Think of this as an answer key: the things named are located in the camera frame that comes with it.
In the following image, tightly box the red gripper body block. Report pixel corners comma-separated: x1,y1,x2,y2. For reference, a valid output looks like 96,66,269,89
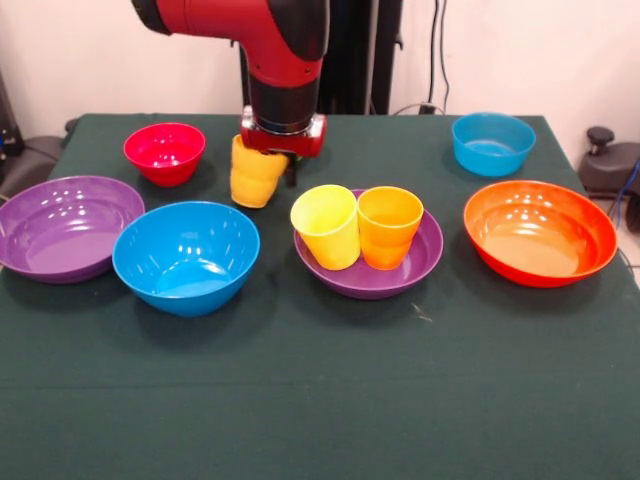
239,105,329,159

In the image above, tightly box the yellow stepped cup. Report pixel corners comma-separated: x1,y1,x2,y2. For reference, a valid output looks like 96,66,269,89
229,134,290,210

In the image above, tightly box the yellow smooth cup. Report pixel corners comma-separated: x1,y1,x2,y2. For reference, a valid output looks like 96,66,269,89
289,184,362,272

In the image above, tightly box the orange stepped cup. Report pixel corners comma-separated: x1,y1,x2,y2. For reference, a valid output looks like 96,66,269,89
356,186,425,271

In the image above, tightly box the orange large bowl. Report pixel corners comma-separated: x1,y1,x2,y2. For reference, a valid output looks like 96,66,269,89
463,179,619,289

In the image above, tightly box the black column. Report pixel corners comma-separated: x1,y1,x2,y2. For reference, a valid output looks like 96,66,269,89
239,0,404,115

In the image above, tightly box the pink-red small bowl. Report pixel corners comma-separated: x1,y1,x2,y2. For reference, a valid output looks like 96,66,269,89
123,122,207,188

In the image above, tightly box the blue large bowl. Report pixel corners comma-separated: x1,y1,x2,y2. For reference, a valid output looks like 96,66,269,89
111,201,261,319

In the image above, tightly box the blue small bowl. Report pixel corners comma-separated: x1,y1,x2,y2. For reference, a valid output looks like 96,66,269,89
451,112,537,178

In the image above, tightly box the dark green tablecloth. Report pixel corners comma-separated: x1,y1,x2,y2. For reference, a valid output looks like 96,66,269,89
0,112,640,480

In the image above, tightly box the black equipment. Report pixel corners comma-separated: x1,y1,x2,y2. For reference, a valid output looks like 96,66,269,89
0,69,24,161

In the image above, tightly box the thin black cable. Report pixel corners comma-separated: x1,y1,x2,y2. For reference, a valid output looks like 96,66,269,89
428,0,451,115

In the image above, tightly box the blue cable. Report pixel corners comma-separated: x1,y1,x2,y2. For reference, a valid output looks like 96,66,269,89
617,159,640,221

